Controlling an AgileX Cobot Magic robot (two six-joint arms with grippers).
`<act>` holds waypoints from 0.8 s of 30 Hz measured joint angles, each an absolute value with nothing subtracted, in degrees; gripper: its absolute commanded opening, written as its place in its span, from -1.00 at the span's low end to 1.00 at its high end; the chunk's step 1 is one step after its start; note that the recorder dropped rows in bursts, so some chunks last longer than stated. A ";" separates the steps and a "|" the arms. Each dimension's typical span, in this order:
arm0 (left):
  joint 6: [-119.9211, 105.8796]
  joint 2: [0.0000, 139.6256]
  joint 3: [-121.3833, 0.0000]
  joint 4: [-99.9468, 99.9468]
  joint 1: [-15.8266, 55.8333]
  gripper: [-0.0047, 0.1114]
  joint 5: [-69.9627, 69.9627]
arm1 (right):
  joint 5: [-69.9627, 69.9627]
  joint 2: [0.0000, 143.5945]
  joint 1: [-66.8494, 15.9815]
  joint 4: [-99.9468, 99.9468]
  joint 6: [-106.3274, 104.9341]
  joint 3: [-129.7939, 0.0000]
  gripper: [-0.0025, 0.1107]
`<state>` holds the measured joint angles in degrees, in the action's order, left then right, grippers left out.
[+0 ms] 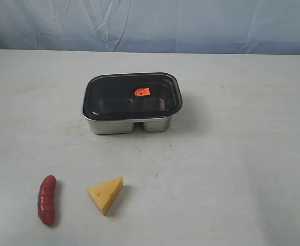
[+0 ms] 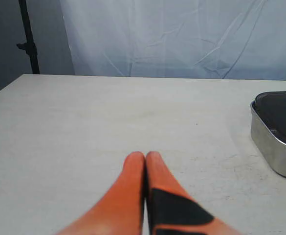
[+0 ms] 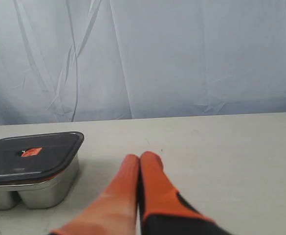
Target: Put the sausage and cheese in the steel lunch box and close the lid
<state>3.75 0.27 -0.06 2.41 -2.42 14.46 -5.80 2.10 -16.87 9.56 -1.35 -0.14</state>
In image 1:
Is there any dark transparent lunch box lid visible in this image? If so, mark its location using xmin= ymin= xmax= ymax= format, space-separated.
xmin=82 ymin=72 xmax=183 ymax=121

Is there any yellow toy cheese wedge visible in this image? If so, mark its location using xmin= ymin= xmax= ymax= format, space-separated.
xmin=87 ymin=177 xmax=124 ymax=216

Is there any red toy sausage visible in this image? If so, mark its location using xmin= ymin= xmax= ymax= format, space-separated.
xmin=37 ymin=175 xmax=56 ymax=226

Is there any stainless steel lunch box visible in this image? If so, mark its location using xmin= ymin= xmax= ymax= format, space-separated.
xmin=82 ymin=72 xmax=183 ymax=135

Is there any blue wrinkled backdrop cloth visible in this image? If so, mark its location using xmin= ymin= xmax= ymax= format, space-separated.
xmin=0 ymin=1 xmax=300 ymax=55

